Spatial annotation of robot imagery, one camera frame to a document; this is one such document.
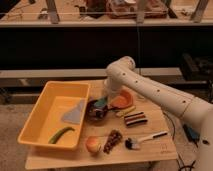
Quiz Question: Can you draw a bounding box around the teal sponge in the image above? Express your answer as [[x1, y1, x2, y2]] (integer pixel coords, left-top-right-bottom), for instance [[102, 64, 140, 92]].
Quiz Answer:
[[94, 97, 108, 108]]

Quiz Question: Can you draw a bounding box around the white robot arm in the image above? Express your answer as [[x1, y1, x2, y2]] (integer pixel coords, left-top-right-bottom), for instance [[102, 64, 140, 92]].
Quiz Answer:
[[104, 56, 213, 171]]

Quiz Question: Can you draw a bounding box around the purple bowl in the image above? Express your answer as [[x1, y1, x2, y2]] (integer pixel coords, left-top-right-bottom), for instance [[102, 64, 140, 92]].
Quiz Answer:
[[86, 100, 108, 122]]

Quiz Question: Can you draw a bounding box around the yellow banana piece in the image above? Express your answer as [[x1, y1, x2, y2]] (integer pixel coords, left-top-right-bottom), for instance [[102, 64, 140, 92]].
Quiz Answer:
[[115, 106, 136, 117]]

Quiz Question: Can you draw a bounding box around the striped black red block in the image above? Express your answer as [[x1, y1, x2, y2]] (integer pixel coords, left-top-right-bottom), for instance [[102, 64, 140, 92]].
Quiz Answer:
[[124, 112, 148, 127]]

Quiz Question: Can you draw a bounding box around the brown grape bunch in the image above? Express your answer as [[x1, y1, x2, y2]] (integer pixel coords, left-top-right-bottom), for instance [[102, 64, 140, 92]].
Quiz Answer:
[[103, 130, 123, 154]]

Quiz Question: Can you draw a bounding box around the grey cloth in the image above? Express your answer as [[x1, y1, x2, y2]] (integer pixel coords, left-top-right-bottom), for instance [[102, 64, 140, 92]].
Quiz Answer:
[[61, 99, 85, 124]]

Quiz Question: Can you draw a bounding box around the orange apple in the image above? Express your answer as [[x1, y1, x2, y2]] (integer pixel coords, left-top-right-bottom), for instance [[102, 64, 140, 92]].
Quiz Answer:
[[86, 136, 101, 154]]

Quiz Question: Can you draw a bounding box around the black white dish brush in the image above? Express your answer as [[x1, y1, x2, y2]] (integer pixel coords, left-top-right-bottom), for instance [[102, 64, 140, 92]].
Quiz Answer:
[[125, 131, 168, 150]]

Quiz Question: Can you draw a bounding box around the yellow plastic bin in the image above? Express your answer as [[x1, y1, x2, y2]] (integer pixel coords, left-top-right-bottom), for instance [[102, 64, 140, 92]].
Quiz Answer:
[[18, 81, 90, 150]]

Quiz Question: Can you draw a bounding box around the green cucumber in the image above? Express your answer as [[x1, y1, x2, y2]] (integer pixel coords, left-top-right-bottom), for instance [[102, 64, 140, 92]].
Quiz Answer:
[[48, 127, 74, 144]]

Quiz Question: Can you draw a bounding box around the black foot pedal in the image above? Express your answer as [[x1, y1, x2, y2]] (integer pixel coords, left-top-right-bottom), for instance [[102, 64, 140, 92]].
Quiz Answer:
[[183, 124, 200, 142]]

